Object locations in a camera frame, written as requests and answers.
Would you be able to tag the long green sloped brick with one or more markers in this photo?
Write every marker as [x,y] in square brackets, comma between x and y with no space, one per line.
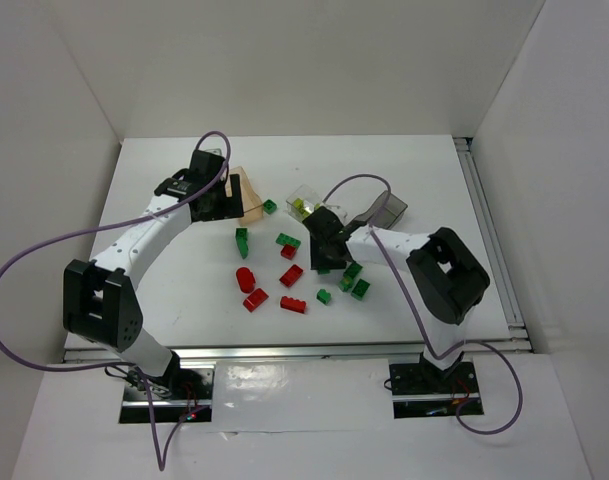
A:
[241,239]

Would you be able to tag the green square brick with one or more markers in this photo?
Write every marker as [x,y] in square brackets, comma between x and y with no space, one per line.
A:
[360,289]

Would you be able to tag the red square brick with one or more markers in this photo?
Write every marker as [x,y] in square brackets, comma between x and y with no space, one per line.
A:
[291,276]

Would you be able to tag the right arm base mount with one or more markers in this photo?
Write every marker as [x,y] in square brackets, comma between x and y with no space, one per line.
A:
[418,393]

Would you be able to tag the lime brick top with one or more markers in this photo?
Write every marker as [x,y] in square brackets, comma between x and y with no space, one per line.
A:
[299,206]

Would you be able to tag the red sloped brick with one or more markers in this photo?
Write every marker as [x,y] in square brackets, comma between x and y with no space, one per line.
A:
[255,299]

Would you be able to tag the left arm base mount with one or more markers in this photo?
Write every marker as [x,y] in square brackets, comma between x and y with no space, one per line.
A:
[191,401]

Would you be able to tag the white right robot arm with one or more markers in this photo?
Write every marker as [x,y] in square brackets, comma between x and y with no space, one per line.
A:
[440,278]

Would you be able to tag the smoky grey container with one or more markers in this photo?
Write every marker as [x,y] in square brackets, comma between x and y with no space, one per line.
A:
[385,212]

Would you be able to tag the small red brick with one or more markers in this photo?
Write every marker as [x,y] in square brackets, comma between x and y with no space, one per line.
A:
[288,251]

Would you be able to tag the aluminium rail right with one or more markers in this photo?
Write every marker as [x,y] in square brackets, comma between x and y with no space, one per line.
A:
[489,235]

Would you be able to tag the red long flat brick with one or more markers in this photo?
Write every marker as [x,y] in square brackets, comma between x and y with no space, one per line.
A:
[293,304]

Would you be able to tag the small green brick near orange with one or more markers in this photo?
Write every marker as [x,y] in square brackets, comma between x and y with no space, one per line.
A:
[270,206]

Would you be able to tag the aluminium rail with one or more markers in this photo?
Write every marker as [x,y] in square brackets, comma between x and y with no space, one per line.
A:
[489,235]
[309,351]

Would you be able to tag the green yellow printed brick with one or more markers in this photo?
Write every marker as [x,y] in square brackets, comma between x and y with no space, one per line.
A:
[345,284]

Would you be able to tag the small green brick bottom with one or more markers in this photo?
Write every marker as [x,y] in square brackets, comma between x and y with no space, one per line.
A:
[324,296]

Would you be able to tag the small green brick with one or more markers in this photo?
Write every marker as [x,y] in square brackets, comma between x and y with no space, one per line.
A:
[324,296]
[270,206]

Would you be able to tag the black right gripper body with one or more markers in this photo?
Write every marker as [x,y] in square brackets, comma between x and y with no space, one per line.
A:
[325,255]

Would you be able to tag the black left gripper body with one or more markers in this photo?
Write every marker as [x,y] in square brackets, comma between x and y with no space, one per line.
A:
[234,196]

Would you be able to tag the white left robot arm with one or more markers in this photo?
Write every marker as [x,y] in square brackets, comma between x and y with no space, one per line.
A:
[99,295]

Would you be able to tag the red rounded brick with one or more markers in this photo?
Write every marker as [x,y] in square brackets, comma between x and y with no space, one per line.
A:
[245,279]

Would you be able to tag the aluminium rail front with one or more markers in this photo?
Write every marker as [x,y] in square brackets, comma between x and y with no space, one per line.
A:
[309,351]

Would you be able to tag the clear plastic container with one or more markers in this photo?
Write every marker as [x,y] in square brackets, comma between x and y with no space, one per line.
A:
[312,201]

